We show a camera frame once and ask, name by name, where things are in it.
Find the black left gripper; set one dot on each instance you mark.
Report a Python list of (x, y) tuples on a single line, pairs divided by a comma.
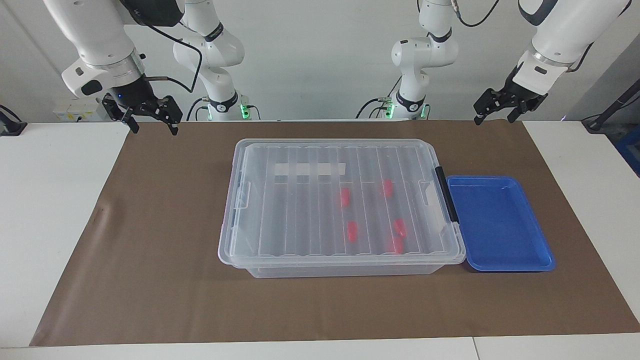
[(520, 92)]

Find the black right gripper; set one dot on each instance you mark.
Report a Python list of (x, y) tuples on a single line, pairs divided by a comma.
[(135, 97)]

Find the red block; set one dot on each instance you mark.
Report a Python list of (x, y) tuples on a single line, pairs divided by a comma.
[(397, 246), (352, 231), (387, 188), (345, 197), (399, 227)]

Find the clear ribbed plastic lid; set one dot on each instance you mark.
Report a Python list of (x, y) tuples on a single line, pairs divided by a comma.
[(300, 220)]

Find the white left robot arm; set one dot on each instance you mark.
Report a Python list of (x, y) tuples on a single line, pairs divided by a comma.
[(425, 52)]

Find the white power socket box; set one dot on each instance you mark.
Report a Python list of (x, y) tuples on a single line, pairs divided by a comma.
[(75, 111)]

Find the blue plastic tray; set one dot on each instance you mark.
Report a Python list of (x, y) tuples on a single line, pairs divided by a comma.
[(495, 225)]

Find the clear plastic storage box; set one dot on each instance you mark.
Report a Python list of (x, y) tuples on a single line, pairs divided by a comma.
[(350, 271)]

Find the black stand leg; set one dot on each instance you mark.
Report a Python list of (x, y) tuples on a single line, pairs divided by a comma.
[(607, 112)]

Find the brown paper mat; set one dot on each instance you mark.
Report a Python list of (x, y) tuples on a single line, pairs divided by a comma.
[(150, 250)]

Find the blue crate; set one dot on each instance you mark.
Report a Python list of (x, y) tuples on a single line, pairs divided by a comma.
[(631, 150)]

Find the black table clamp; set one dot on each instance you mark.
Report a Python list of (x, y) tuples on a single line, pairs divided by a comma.
[(12, 127)]

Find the white tape strip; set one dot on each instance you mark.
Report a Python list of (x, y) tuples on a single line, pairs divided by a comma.
[(310, 169)]

